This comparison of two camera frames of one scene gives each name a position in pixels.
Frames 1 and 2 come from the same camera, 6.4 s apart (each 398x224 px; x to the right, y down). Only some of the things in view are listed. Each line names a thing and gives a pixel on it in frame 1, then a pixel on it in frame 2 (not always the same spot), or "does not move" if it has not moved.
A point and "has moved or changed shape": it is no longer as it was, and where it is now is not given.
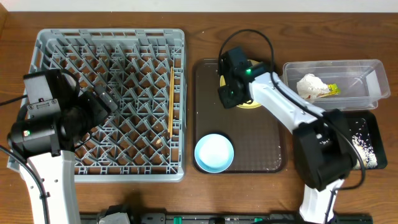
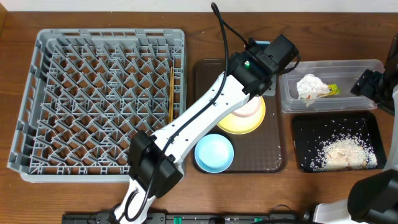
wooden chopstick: x=170 y=108 does not move
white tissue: x=310 y=86 does not move
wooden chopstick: x=171 y=101 does not move
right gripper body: x=224 y=96 to x=364 y=86
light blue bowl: x=214 y=153 does not move
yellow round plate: x=249 y=104 has moved or changed shape
